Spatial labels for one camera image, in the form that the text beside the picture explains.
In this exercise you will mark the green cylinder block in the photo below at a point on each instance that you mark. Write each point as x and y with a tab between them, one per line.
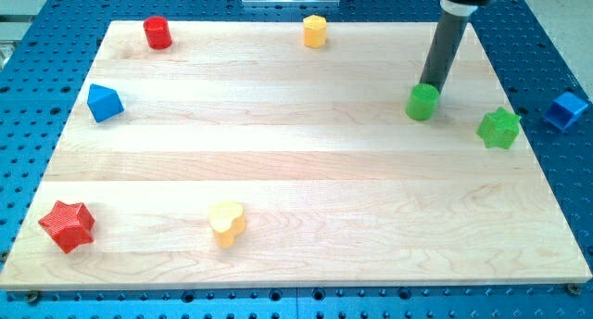
422	102

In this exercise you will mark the green star block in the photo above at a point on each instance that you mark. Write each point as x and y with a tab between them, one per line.
499	128

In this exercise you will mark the red star block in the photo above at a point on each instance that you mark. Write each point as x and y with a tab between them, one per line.
69	225

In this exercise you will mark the wooden board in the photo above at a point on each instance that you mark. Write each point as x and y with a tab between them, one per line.
340	187

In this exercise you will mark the yellow heart block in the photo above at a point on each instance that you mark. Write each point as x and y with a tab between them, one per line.
227	221

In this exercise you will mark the yellow hexagon block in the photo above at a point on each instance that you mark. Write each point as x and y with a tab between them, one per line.
315	29

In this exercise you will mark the red cylinder block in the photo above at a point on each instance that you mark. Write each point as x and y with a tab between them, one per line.
157	32

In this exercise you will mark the blue triangular prism block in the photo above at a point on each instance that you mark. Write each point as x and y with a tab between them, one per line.
103	102

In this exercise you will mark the black pusher rod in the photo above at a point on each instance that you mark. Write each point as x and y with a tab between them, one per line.
446	41

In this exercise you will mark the blue cube block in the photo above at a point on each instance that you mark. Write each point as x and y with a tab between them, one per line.
565	110

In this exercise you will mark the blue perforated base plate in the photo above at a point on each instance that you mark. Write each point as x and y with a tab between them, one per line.
45	73

